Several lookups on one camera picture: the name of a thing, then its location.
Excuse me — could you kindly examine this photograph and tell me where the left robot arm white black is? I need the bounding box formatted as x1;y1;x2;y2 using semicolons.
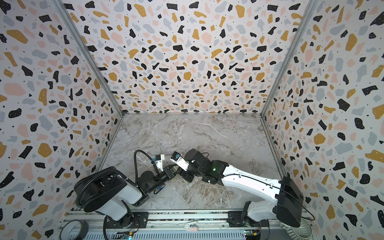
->
74;166;177;221

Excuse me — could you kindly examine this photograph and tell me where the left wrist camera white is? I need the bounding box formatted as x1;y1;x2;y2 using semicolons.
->
152;154;165;174

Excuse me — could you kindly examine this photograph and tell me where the black tape roll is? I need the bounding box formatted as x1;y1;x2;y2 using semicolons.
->
59;220;89;240

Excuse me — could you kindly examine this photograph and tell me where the grey ribbed fan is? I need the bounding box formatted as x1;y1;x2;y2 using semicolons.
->
280;219;313;240

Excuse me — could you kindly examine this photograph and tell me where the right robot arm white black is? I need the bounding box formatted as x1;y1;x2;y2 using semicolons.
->
171;149;304;228

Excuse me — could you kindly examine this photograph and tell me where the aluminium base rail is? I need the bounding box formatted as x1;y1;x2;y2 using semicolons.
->
60;210;292;240

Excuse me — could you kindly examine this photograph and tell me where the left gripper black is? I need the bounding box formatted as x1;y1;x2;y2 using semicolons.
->
146;163;181;195

